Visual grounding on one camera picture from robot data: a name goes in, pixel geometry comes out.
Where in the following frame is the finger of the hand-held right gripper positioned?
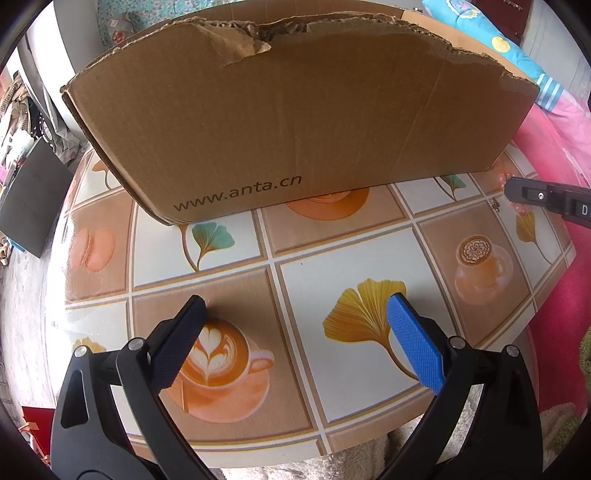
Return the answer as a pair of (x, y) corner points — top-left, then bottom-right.
(504, 178), (568, 215)

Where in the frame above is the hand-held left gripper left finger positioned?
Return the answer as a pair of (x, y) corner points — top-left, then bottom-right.
(50, 295), (218, 480)

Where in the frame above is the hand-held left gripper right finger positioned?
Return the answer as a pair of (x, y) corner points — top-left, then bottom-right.
(379, 292), (542, 480)

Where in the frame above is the brown cardboard box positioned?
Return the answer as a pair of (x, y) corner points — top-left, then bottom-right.
(61, 0), (540, 227)

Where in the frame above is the pink fleece blanket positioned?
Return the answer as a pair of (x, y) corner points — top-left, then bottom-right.
(512, 100), (591, 418)

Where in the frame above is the coffee and leaf print tablecloth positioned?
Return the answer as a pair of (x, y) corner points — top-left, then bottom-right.
(44, 138), (578, 467)

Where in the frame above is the light blue cartoon print pillow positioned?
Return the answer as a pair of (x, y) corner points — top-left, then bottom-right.
(422, 0), (565, 110)

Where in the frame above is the red paper gift bag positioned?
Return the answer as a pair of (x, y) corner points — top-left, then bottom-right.
(21, 406), (54, 465)

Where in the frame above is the dark red door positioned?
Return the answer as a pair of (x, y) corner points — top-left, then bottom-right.
(475, 0), (532, 35)

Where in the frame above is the black flat board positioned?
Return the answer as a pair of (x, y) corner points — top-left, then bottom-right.
(0, 137), (73, 258)

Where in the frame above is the flower patterned cushion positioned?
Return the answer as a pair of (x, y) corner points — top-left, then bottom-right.
(105, 13), (137, 44)

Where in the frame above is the teal floral cloth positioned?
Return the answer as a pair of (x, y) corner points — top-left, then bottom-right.
(95, 0), (232, 33)

